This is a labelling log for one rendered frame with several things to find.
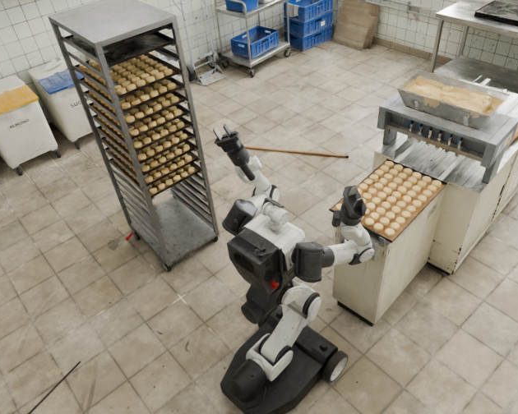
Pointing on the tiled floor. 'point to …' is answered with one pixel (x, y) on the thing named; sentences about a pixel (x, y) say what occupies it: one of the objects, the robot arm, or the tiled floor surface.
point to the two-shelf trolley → (248, 34)
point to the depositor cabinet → (469, 191)
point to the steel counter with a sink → (498, 75)
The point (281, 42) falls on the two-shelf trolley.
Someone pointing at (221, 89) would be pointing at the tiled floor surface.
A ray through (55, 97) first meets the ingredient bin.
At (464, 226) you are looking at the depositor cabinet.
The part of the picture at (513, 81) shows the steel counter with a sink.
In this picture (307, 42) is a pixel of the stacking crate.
